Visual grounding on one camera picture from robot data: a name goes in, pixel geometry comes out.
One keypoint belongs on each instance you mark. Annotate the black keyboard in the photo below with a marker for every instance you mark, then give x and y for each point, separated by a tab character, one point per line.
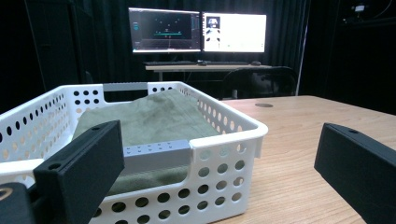
169	62

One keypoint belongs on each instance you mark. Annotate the light wooden computer desk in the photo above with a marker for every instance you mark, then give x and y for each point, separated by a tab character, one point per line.
186	67

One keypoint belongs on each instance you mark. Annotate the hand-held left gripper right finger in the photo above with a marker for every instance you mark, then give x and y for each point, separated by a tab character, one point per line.
358	171

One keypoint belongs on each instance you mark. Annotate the black computer mouse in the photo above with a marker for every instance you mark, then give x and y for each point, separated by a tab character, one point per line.
202	63
256	63

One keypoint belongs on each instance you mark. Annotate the white perforated plastic basket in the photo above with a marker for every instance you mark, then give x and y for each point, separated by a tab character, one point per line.
224	130

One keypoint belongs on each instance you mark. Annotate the metal stand pole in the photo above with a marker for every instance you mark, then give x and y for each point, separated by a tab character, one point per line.
301	62

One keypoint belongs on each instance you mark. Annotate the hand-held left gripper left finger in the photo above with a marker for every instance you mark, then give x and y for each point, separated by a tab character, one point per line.
81	168

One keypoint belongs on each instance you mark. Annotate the black chair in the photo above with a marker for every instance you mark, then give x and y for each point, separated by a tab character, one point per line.
258	82

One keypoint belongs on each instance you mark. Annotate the dark screen computer monitor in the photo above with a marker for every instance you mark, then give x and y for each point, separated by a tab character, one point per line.
165	31

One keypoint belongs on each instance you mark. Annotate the white screen computer monitor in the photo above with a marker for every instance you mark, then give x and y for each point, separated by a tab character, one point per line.
239	34

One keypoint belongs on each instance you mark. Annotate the olive green cloth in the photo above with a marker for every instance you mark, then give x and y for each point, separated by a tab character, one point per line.
155	118

